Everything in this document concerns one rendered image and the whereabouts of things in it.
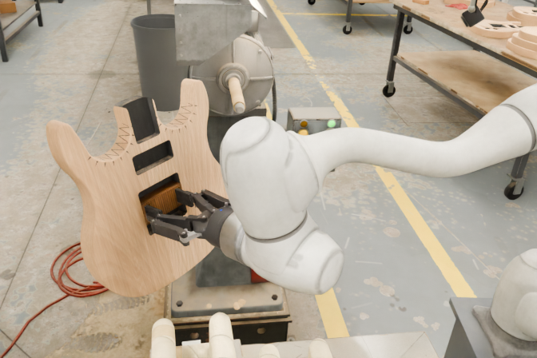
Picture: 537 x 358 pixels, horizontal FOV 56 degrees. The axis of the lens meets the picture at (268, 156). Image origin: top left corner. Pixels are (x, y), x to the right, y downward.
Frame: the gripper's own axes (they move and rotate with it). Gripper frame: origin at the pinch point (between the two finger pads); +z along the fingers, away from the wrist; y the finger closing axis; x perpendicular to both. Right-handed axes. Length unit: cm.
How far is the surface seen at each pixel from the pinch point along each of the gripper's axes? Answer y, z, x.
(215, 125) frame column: 56, 48, -12
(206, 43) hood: 27.2, 10.2, 25.3
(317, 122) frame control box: 69, 14, -11
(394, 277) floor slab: 138, 29, -126
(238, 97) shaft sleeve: 39.0, 15.4, 7.8
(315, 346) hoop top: -3.7, -39.1, -13.2
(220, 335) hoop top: -17.0, -33.6, -2.8
